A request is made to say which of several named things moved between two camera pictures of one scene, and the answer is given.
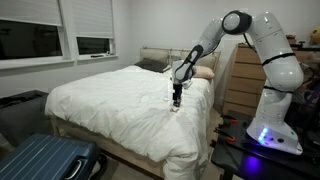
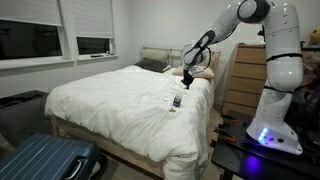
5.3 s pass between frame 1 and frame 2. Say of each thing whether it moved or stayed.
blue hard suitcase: stayed
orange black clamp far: stayed
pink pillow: stayed
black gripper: moved
